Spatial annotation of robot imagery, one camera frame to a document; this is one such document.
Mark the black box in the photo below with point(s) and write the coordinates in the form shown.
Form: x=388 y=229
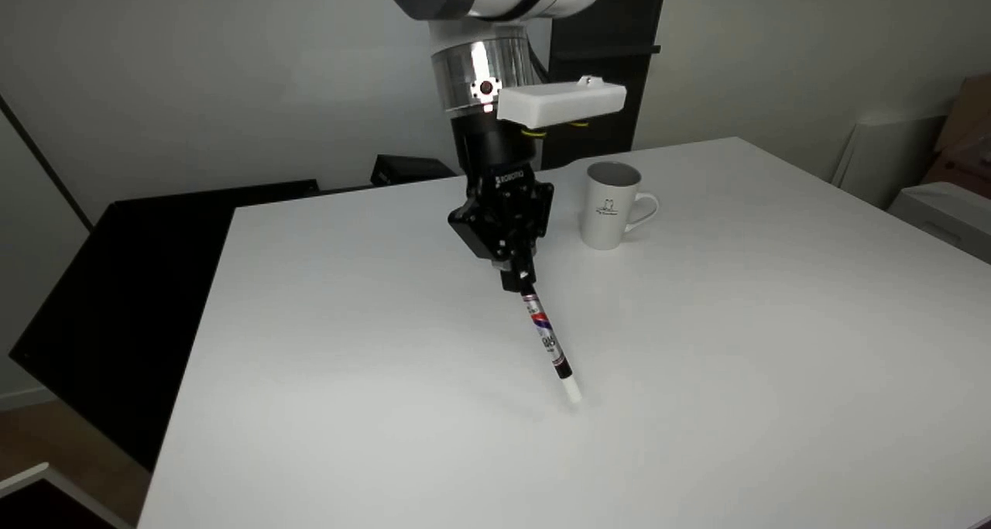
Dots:
x=406 y=170

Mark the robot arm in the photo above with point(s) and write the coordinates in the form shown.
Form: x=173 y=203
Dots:
x=480 y=2

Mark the white furniture edge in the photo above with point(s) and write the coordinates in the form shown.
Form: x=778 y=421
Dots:
x=46 y=486

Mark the white mug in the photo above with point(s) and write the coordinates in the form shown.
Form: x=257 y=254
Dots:
x=608 y=211

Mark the white box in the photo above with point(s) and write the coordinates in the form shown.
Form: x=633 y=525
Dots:
x=948 y=215

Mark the white board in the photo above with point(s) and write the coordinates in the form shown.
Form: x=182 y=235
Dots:
x=882 y=157

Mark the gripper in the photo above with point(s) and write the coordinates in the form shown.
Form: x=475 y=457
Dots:
x=495 y=161

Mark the black and white marker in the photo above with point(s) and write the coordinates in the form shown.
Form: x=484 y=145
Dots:
x=548 y=339

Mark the black table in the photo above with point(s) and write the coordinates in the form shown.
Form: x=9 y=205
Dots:
x=132 y=297

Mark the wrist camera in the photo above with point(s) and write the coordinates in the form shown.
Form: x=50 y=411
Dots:
x=561 y=101

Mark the stack of cardboard boxes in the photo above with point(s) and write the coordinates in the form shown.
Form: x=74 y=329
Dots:
x=968 y=134

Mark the tall black panel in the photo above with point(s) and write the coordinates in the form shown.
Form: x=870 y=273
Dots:
x=612 y=18

